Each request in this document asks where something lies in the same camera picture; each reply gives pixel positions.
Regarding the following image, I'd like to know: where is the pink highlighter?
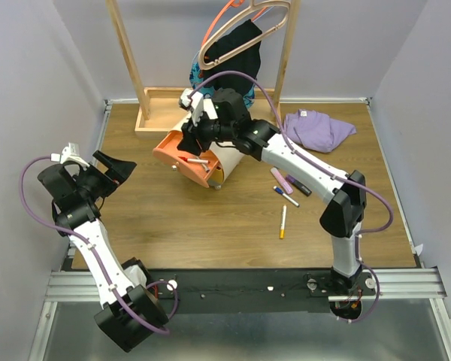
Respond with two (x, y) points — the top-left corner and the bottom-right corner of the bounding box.
(271, 167), (293, 195)

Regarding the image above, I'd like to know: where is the yellow capped white marker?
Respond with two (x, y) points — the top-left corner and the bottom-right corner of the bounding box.
(279, 205), (287, 240)

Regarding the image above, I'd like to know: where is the clear capped blue pen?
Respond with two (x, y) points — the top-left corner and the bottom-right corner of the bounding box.
(201, 163), (210, 173)

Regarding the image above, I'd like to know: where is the purple folded cloth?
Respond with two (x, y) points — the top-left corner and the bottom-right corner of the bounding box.
(283, 109), (356, 153)

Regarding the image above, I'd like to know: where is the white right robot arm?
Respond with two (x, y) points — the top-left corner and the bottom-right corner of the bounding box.
(177, 89), (366, 295)

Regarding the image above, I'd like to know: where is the pink clothes hanger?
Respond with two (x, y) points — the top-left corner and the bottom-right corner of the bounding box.
(197, 1), (292, 71)

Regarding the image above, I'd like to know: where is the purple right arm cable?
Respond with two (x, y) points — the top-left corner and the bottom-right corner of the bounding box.
(187, 70), (395, 324)

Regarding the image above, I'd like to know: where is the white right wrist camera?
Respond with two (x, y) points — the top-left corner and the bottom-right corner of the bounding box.
(178, 88), (204, 126)

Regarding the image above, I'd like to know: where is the aluminium frame rail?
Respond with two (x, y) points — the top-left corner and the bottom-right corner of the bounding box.
(45, 268), (446, 302)

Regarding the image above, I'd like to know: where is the black hanging garment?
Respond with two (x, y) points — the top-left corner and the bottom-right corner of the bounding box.
(202, 20), (262, 96)

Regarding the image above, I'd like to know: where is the blue capped white marker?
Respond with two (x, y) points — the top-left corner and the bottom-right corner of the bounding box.
(273, 186), (300, 208)

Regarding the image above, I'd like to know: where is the red capped white marker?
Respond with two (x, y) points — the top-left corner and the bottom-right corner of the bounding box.
(181, 157), (210, 165)

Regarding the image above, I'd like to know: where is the black purple highlighter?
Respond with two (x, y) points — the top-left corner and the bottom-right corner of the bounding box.
(286, 174), (312, 196)

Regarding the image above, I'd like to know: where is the orange clothes hanger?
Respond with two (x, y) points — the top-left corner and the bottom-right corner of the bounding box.
(201, 0), (244, 46)

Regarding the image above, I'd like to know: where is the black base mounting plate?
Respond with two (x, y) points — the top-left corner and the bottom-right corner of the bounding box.
(149, 268), (376, 314)

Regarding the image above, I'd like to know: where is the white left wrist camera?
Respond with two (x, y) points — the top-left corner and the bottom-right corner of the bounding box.
(50, 142), (89, 169)

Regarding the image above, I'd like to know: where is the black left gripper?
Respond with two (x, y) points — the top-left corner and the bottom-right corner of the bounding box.
(73, 149), (136, 199)

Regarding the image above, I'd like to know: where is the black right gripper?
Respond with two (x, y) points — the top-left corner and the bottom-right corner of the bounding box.
(175, 108), (235, 158)

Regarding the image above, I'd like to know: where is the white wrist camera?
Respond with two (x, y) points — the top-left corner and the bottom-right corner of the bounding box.
(178, 88), (204, 126)
(50, 142), (89, 169)

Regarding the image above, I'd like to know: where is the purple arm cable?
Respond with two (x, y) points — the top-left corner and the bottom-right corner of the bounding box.
(19, 154), (180, 337)
(187, 70), (395, 324)

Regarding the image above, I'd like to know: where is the wooden clothes rack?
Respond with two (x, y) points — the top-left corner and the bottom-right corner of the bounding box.
(106, 1), (301, 138)

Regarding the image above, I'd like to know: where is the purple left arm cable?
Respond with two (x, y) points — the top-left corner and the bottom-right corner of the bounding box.
(19, 154), (180, 337)

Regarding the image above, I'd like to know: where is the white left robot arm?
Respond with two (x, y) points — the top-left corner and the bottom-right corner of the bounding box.
(38, 143), (170, 352)

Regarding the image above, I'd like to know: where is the blue shark print cloth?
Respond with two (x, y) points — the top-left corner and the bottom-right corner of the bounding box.
(189, 53), (256, 108)

